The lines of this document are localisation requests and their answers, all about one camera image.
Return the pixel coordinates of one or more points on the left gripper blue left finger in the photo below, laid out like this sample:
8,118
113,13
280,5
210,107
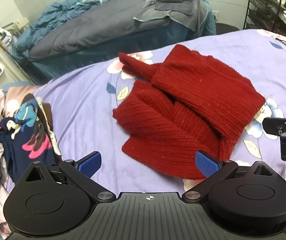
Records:
89,164

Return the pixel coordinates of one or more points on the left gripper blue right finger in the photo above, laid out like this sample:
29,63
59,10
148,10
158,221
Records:
207,164

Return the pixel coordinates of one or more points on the red knitted sweater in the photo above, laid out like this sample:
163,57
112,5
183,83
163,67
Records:
187,103

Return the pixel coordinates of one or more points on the navy patterned clothes pile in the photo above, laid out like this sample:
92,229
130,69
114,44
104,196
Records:
27,137

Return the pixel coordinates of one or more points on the purple floral bed sheet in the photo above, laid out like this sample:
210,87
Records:
125,199

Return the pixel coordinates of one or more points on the folded grey towel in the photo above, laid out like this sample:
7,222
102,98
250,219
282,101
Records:
189,13

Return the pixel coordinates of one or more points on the blue crumpled blanket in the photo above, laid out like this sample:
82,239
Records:
54,16

